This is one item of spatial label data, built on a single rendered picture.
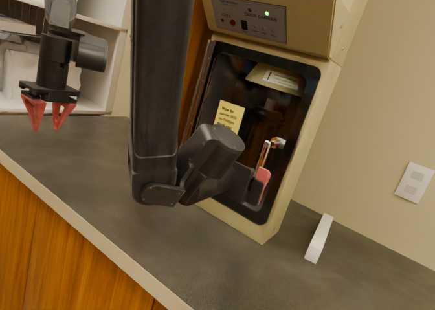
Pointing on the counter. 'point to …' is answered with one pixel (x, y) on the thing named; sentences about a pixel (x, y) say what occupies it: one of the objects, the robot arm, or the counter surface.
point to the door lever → (266, 153)
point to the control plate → (223, 7)
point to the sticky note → (229, 116)
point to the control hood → (321, 29)
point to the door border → (199, 91)
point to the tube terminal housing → (285, 191)
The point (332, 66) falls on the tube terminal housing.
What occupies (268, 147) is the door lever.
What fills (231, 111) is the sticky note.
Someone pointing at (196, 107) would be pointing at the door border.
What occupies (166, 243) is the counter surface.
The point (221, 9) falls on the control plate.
